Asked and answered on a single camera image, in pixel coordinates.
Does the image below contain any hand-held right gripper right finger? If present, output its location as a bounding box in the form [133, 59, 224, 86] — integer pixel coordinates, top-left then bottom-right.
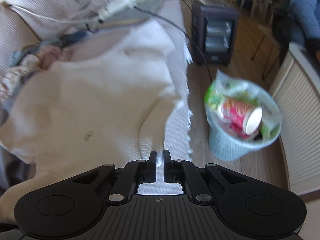
[163, 150, 250, 203]

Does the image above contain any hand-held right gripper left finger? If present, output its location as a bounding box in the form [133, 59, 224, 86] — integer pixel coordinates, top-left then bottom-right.
[71, 151, 157, 204]

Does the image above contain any white sweater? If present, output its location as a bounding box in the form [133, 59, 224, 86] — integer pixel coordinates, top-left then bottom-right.
[0, 19, 184, 225]

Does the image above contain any light blue garment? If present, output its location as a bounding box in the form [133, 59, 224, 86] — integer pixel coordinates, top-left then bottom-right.
[0, 47, 35, 125]

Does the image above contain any red paper cup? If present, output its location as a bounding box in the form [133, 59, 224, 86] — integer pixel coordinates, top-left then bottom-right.
[217, 97, 263, 136]

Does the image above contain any white ribbed armchair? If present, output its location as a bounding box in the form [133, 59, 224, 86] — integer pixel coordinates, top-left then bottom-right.
[269, 42, 320, 196]

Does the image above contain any dark purple electric heater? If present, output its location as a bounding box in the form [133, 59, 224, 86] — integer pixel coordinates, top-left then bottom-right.
[191, 0, 240, 67]

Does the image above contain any pink garment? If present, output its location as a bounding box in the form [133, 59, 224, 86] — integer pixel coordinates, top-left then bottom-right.
[37, 46, 74, 69]

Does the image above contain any dark blue garment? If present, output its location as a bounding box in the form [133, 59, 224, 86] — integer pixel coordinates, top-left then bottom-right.
[59, 31, 88, 47]

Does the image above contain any grey folded cloth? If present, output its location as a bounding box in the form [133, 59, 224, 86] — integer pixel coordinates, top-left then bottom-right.
[135, 0, 181, 19]

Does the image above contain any cream cartoon print garment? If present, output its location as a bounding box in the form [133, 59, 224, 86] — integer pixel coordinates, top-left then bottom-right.
[0, 54, 40, 100]

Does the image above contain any white power strip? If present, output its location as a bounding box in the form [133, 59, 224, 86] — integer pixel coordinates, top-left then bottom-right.
[97, 0, 138, 23]

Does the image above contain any white printed pillow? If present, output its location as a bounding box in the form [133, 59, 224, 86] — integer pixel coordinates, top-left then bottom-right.
[0, 0, 122, 37]

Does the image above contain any black cable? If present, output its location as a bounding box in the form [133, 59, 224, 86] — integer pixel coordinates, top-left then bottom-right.
[134, 0, 214, 82]

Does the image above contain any white cable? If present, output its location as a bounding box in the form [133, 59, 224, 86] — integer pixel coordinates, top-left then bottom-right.
[0, 1, 100, 26]

